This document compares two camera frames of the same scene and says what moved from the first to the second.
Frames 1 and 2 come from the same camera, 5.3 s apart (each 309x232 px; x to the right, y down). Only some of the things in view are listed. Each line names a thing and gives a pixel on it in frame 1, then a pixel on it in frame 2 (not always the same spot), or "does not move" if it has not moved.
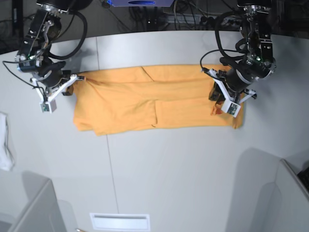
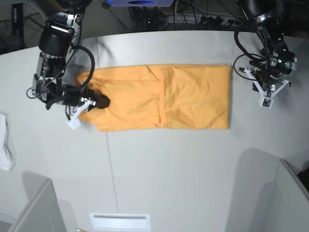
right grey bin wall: x=294 y=210 does not move
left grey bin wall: x=43 y=214 does not move
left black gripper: x=51 y=75 to x=71 y=94
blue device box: x=141 y=3 does not move
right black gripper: x=235 y=83 to x=269 y=70
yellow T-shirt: x=117 y=99 does not move
